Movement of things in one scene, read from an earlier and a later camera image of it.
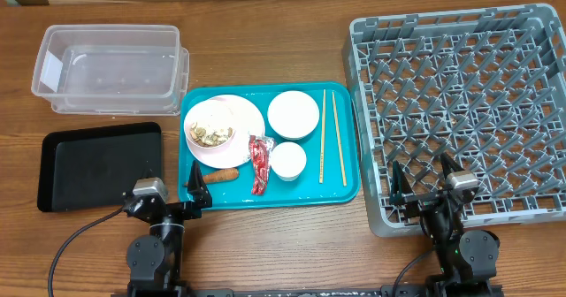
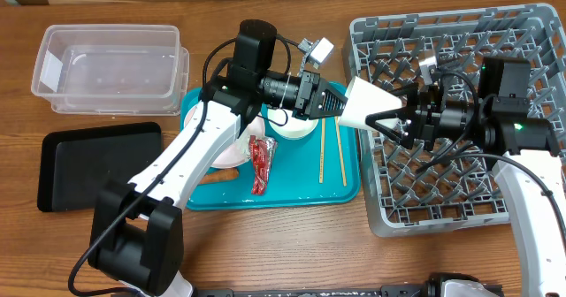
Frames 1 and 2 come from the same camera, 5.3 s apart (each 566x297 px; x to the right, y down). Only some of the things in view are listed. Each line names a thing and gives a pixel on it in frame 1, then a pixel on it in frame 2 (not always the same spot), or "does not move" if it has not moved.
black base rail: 384,291 does not move
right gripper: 402,194 to 418,118
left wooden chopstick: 322,138 does not move
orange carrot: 219,175 does not move
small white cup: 287,160 to 364,99
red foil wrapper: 260,148 does not move
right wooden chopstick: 339,139 does not move
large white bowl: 293,115 does not move
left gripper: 200,199 to 319,87
